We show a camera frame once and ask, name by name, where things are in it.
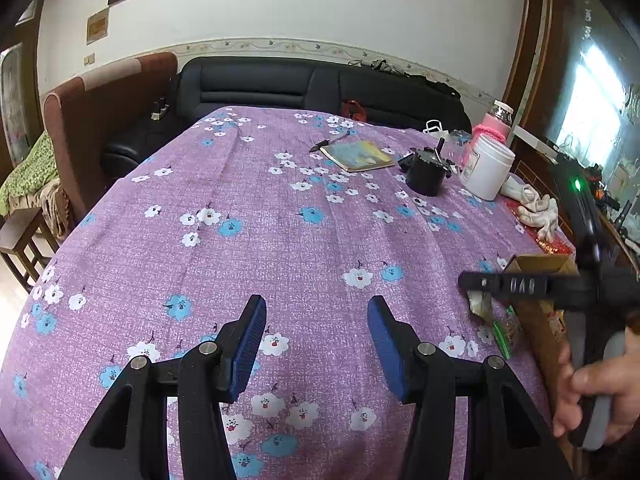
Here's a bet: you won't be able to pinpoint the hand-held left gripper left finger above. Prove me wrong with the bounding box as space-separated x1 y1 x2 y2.
60 294 268 480

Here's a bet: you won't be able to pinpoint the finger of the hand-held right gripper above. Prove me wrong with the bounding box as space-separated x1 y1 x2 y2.
459 271 507 295

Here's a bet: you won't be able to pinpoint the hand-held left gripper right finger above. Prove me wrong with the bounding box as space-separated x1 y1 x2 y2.
366 296 573 480

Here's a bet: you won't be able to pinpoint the cream green snack packet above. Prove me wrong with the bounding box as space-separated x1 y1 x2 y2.
467 290 493 318

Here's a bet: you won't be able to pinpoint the clear green-edged snack packet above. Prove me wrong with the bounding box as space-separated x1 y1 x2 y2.
492 305 523 358

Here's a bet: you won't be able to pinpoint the brown cardboard box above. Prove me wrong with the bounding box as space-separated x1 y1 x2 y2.
502 252 583 386

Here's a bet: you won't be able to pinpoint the person's right hand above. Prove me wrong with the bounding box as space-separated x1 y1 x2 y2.
552 340 640 441

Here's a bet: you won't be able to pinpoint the red glossy bag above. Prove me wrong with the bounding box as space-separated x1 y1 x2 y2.
502 195 576 257

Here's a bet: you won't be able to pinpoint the white cloth gloves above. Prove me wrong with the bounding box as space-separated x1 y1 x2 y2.
501 176 560 242

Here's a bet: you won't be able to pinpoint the white plastic jar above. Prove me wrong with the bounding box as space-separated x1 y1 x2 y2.
460 136 516 201

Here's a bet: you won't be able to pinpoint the purple floral tablecloth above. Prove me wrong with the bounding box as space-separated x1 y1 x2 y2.
0 105 576 480

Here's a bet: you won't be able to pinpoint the black cylindrical container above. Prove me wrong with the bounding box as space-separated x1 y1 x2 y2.
397 141 458 196

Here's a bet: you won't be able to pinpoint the wooden sideboard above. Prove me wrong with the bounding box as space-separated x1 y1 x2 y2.
510 145 640 271

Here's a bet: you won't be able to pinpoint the white flat box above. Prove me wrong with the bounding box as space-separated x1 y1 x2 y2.
512 125 563 158

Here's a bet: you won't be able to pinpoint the pink sleeved glass bottle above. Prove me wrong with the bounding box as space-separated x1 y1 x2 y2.
462 100 515 171

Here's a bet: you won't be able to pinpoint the yellow blue notebook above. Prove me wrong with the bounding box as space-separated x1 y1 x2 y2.
320 140 396 173

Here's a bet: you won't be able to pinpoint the dark cloth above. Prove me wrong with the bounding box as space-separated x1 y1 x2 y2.
407 74 463 101

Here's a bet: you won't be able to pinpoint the black marker pen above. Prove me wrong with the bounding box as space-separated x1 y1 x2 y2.
309 131 351 153

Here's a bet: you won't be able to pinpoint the wooden stool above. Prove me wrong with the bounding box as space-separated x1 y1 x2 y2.
0 207 61 293

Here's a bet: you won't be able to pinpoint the black leather sofa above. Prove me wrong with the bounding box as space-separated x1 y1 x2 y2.
100 56 473 178

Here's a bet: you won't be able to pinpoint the brown armchair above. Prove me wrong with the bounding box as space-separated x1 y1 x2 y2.
42 51 180 221

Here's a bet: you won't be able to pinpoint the green leafy blanket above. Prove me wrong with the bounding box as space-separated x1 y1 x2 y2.
0 130 68 241

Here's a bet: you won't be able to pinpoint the small wall plaque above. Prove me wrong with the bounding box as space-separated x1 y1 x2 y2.
86 7 111 45

